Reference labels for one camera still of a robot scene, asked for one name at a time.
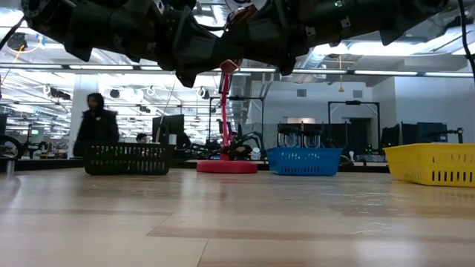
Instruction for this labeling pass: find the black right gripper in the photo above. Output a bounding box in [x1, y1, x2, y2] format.
[227, 0, 317, 75]

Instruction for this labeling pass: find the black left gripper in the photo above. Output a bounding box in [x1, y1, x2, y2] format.
[163, 5, 229, 89]

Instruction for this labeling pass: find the black computer monitor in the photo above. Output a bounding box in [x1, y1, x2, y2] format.
[151, 113, 186, 146]

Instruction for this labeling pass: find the yellow ceiling pendant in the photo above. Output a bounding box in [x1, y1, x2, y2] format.
[337, 54, 345, 93]

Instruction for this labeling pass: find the red desk lamp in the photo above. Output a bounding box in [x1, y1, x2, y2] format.
[196, 59, 258, 175]

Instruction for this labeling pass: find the black plastic basket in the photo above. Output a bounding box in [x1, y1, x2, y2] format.
[82, 142, 175, 177]

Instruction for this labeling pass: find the blue plastic basket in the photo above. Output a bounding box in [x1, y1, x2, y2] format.
[266, 147, 344, 177]

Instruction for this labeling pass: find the yellow plastic basket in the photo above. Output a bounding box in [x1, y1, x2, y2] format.
[383, 142, 475, 188]

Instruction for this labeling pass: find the black metal table frame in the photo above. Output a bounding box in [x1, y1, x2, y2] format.
[0, 157, 390, 174]

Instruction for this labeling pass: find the black hanging cable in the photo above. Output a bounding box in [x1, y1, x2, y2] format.
[456, 0, 475, 85]

